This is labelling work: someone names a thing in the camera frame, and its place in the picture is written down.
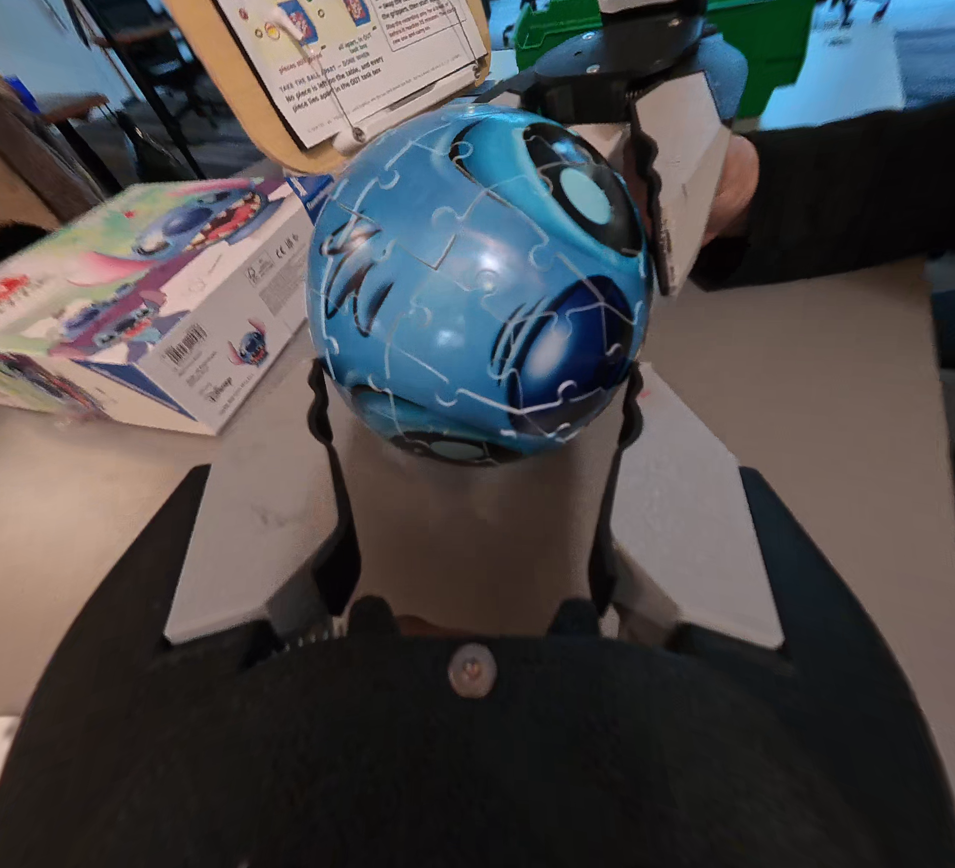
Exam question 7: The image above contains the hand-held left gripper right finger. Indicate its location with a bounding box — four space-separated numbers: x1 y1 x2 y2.
589 361 786 650

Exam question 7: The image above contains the colourful puzzle box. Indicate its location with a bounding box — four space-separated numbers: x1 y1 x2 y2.
0 174 338 436

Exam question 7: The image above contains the instruction sheet on clipboard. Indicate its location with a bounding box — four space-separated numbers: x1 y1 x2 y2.
112 0 495 173

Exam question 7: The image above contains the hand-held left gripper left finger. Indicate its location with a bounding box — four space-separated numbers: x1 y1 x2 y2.
163 359 364 645

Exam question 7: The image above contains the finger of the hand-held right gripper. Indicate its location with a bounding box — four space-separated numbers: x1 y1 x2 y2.
625 70 736 298

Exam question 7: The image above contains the printed instruction sheet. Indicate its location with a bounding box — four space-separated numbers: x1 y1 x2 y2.
164 0 483 154

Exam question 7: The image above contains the person's right hand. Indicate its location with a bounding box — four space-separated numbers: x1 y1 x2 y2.
700 134 762 246

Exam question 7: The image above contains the blue puzzle ball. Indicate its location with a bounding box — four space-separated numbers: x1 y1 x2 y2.
306 103 659 468

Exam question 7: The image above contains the green plastic bin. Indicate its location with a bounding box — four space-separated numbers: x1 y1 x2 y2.
513 0 819 124

